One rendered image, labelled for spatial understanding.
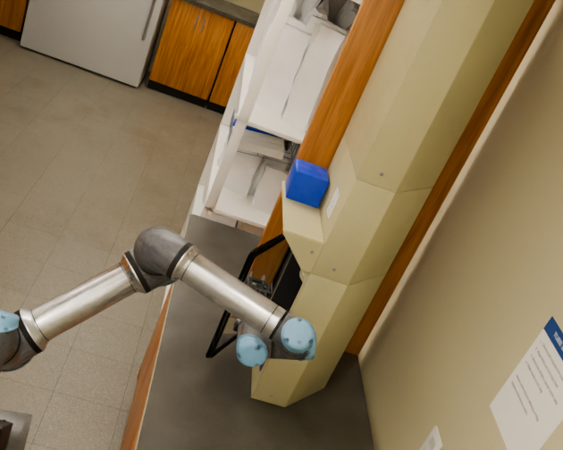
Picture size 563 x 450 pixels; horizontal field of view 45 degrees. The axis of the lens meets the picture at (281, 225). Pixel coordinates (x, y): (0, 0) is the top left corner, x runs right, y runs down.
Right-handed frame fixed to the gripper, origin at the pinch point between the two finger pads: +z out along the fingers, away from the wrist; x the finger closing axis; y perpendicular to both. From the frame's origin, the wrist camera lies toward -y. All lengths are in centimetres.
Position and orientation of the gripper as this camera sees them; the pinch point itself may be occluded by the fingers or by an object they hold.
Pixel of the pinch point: (251, 282)
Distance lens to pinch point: 194.2
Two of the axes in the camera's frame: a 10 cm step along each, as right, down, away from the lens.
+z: -0.1, -4.7, 8.8
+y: 3.6, -8.2, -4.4
